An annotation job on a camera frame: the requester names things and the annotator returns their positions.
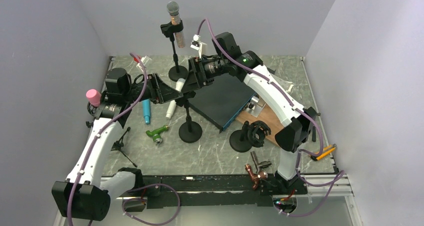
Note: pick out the tall black microphone stand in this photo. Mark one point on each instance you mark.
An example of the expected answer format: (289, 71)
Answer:
(169, 30)

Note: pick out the yellow utility knife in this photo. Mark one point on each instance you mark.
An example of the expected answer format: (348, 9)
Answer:
(326, 151)

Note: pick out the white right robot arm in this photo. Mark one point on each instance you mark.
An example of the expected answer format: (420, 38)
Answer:
(297, 121)

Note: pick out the black hammer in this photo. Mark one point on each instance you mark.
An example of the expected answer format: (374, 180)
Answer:
(314, 128)

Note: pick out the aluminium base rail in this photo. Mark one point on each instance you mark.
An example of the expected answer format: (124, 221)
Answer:
(216, 190)

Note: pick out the white microphone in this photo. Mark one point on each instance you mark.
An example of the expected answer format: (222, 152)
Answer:
(172, 105)

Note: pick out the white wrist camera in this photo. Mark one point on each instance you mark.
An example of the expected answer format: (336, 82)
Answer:
(145, 60)
(198, 45)

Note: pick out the pink toy microphone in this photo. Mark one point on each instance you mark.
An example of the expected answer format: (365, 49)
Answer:
(94, 97)

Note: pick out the blue toy microphone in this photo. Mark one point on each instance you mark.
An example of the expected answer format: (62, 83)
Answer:
(146, 111)

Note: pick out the dark blue-edged electronics box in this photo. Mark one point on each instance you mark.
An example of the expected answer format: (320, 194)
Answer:
(222, 101)

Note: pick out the short black clip stand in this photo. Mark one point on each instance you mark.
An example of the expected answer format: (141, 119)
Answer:
(189, 131)

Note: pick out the silver pipe fitting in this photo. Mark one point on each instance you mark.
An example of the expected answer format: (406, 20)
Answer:
(260, 166)

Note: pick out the copper pipe fitting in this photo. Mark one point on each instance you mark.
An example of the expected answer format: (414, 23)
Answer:
(255, 177)

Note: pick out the green pipe fitting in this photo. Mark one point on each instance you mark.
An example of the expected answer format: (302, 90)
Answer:
(155, 134)

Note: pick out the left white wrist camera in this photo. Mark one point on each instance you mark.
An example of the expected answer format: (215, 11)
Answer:
(145, 60)

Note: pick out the wooden board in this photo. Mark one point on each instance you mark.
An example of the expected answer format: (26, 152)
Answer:
(262, 112)

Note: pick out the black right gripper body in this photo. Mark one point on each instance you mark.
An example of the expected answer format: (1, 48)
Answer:
(213, 68)

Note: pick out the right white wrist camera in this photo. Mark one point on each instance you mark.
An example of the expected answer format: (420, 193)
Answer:
(198, 45)

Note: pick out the black tripod shock mount stand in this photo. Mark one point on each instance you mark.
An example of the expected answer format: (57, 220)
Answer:
(117, 145)

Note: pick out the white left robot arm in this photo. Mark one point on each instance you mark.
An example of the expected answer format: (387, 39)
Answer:
(83, 194)

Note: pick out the glitter copper microphone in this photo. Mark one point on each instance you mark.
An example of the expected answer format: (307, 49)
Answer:
(173, 10)

